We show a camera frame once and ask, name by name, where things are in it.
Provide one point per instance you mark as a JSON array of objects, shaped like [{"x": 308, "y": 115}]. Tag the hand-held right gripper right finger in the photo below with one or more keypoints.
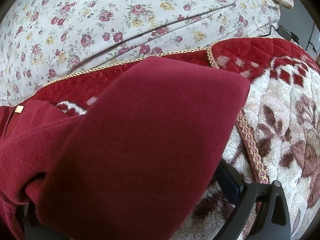
[{"x": 233, "y": 192}]

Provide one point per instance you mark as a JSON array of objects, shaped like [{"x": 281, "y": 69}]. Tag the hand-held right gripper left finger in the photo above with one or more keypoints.
[{"x": 31, "y": 225}]

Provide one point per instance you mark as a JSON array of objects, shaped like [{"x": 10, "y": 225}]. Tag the maroon sweater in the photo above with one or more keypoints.
[{"x": 150, "y": 130}]

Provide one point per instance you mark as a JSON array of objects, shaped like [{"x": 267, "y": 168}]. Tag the red white plush blanket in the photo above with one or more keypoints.
[{"x": 275, "y": 105}]

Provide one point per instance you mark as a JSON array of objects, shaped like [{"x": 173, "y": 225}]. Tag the black power adapter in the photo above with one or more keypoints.
[{"x": 287, "y": 33}]

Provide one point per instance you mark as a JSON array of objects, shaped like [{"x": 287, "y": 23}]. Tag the floral bedsheet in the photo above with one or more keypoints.
[{"x": 100, "y": 30}]

